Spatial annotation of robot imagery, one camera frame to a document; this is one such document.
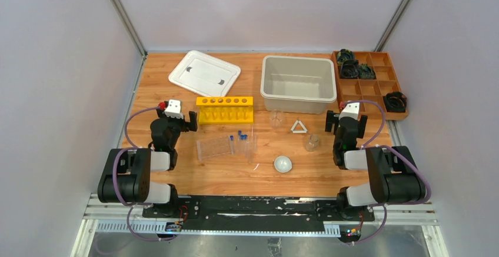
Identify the small clear glass beaker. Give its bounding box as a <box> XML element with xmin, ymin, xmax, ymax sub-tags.
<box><xmin>270</xmin><ymin>110</ymin><xmax>284</xmax><ymax>129</ymax></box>

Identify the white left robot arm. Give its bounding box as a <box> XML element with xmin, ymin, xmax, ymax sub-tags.
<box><xmin>97</xmin><ymin>99</ymin><xmax>198</xmax><ymax>218</ymax></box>

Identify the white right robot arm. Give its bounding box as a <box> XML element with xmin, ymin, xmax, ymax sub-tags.
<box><xmin>325</xmin><ymin>111</ymin><xmax>431</xmax><ymax>221</ymax></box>

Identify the clear acrylic tube rack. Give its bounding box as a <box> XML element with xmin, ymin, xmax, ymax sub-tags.
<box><xmin>197</xmin><ymin>135</ymin><xmax>231</xmax><ymax>161</ymax></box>

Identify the yellow test tube rack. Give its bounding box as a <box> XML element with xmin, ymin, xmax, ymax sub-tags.
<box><xmin>195</xmin><ymin>96</ymin><xmax>254</xmax><ymax>125</ymax></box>

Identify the white plastic bin lid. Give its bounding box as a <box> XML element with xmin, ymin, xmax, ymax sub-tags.
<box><xmin>168</xmin><ymin>50</ymin><xmax>241</xmax><ymax>96</ymax></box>

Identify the white plastic bin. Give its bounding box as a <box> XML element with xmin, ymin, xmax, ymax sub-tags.
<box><xmin>260</xmin><ymin>55</ymin><xmax>337</xmax><ymax>115</ymax></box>

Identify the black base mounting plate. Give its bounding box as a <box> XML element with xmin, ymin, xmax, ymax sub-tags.
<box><xmin>142</xmin><ymin>195</ymin><xmax>375</xmax><ymax>233</ymax></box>

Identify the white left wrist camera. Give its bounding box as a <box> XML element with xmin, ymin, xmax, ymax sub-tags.
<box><xmin>169</xmin><ymin>99</ymin><xmax>184</xmax><ymax>119</ymax></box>

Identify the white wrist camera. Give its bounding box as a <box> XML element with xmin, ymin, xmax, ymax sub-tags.
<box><xmin>169</xmin><ymin>99</ymin><xmax>184</xmax><ymax>119</ymax></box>
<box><xmin>339</xmin><ymin>101</ymin><xmax>360</xmax><ymax>120</ymax></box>

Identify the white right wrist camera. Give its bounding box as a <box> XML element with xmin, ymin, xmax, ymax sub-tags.
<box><xmin>339</xmin><ymin>101</ymin><xmax>360</xmax><ymax>120</ymax></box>

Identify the black ring part on tray edge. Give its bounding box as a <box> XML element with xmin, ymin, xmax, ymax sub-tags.
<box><xmin>383</xmin><ymin>91</ymin><xmax>407</xmax><ymax>113</ymax></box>

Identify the dark green ring part right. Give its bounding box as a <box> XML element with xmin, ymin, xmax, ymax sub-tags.
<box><xmin>358</xmin><ymin>64</ymin><xmax>376</xmax><ymax>79</ymax></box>

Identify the dark green ring part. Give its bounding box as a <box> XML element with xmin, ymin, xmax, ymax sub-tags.
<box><xmin>358</xmin><ymin>64</ymin><xmax>376</xmax><ymax>79</ymax></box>
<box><xmin>336</xmin><ymin>48</ymin><xmax>355</xmax><ymax>65</ymax></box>

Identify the dark green ring part top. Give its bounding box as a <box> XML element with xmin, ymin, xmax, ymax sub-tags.
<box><xmin>336</xmin><ymin>48</ymin><xmax>355</xmax><ymax>65</ymax></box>

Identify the aluminium frame rail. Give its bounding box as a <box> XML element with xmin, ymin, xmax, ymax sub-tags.
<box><xmin>71</xmin><ymin>195</ymin><xmax>448</xmax><ymax>256</ymax></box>

